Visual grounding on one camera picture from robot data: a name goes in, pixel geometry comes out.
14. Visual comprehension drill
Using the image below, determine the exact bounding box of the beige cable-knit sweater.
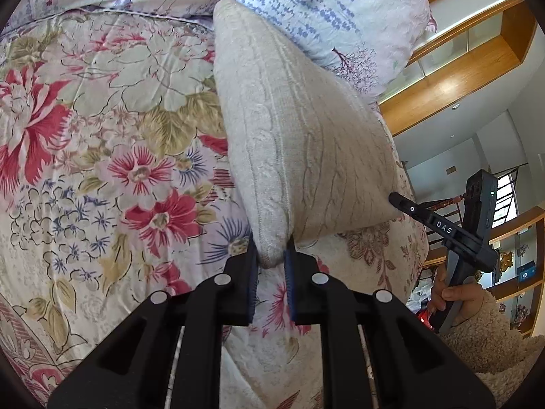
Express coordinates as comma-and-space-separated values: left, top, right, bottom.
213, 0, 400, 268

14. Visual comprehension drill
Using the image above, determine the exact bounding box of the person right hand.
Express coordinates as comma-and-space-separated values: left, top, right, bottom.
428, 264, 485, 325

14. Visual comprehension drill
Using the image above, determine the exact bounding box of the wooden shelf with items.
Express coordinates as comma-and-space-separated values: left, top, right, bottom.
421, 206, 545, 340

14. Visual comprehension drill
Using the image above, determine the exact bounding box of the cream fleece right sleeve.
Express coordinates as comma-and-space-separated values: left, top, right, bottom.
440, 289, 544, 408

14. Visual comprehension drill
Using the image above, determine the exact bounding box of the wooden glass-panel headboard cabinet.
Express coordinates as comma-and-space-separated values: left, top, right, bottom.
380, 0, 539, 136

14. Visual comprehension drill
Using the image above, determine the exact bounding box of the floral quilt bedspread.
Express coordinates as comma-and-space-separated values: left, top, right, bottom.
1, 11, 429, 408

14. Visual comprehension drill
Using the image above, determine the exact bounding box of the blue pink floral right pillow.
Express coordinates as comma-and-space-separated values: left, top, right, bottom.
236, 0, 431, 101

